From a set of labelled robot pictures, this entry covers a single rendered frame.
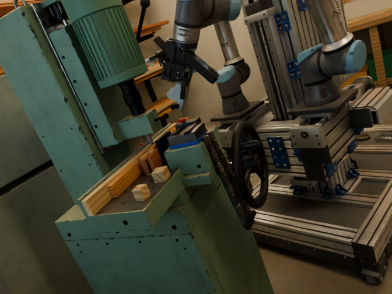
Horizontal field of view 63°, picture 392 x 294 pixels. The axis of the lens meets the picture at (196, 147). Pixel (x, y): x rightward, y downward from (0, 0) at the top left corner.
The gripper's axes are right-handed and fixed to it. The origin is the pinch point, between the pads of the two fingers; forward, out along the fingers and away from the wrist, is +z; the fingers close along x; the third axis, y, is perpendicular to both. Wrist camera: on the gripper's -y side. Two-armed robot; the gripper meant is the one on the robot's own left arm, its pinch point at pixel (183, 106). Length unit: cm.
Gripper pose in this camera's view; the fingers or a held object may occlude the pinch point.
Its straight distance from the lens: 102.8
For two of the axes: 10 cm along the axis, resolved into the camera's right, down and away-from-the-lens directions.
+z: -1.5, 8.4, 5.1
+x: -1.6, 4.9, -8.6
